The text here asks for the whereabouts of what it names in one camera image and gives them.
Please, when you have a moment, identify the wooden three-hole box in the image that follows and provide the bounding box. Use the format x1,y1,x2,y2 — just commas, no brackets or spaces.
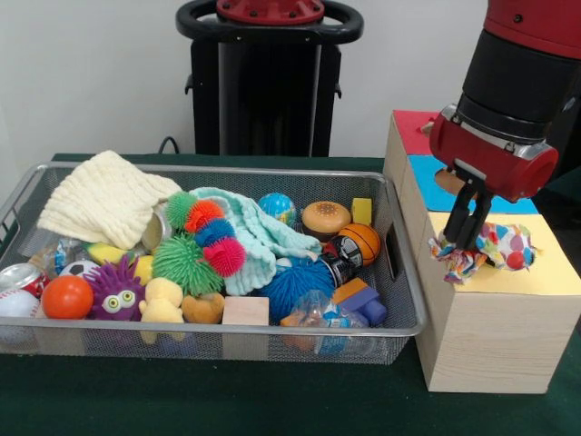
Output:
382,109,581,394

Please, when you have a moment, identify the orange smooth ball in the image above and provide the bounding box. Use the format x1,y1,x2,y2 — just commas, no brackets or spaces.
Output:
41,274,95,320

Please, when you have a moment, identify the orange toy basketball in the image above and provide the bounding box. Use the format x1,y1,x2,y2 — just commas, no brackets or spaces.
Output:
338,223,381,267

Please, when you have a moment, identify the white baseball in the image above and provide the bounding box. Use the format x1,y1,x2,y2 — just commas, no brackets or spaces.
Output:
0,288,42,319

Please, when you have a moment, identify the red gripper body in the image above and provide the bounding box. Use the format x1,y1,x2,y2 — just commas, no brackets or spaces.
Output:
428,113,559,204

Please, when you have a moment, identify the blue spiky rubber ball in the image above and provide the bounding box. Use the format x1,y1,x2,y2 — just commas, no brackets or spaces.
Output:
261,257,337,326

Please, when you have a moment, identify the dark green table cloth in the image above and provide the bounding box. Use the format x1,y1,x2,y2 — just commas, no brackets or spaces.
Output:
0,153,581,436
537,166,581,219

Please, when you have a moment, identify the colourful triangle print cloth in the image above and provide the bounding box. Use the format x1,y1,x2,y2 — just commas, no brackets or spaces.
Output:
428,222,539,286

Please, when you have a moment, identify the silver mesh bin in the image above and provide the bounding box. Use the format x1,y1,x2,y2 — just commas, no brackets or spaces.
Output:
0,162,428,367

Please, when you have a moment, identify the multicoloured spiky caterpillar toy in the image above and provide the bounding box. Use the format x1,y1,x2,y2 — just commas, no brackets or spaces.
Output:
163,190,247,278

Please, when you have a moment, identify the yellow plush duck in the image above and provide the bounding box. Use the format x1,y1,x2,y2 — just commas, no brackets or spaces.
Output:
138,277,186,324

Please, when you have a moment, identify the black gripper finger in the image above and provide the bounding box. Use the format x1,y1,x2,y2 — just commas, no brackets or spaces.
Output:
461,192,493,251
442,183,474,247

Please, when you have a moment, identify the light blue fluffy cloth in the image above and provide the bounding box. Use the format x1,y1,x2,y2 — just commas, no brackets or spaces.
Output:
189,186,323,297

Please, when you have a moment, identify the toy hamburger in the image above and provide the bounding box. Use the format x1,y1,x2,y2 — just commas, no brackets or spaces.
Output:
301,201,353,244

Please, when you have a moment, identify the green spiky rubber ball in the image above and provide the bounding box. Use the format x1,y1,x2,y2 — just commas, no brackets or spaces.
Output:
152,233,226,296

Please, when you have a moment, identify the purple spiky monster toy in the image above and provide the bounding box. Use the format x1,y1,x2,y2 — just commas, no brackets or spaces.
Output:
84,259,147,322

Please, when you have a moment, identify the cream muslin cloth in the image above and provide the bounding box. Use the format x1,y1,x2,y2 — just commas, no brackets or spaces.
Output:
37,149,182,251

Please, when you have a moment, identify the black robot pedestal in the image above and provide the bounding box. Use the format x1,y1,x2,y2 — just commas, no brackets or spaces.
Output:
175,0,364,158

